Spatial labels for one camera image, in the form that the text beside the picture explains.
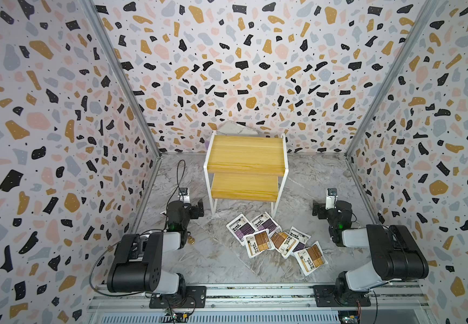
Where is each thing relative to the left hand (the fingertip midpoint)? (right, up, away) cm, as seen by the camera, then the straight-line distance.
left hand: (192, 199), depth 92 cm
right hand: (+62, 0, +2) cm, 62 cm away
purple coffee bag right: (+48, -15, -4) cm, 51 cm away
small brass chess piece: (+1, -16, -7) cm, 18 cm away
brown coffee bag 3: (+51, -22, -11) cm, 56 cm away
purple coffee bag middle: (+33, -10, 0) cm, 35 cm away
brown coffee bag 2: (+40, -17, -7) cm, 44 cm away
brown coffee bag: (+30, -17, -7) cm, 35 cm away
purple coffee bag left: (+22, -12, -2) cm, 25 cm away
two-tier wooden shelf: (+24, +14, -21) cm, 35 cm away
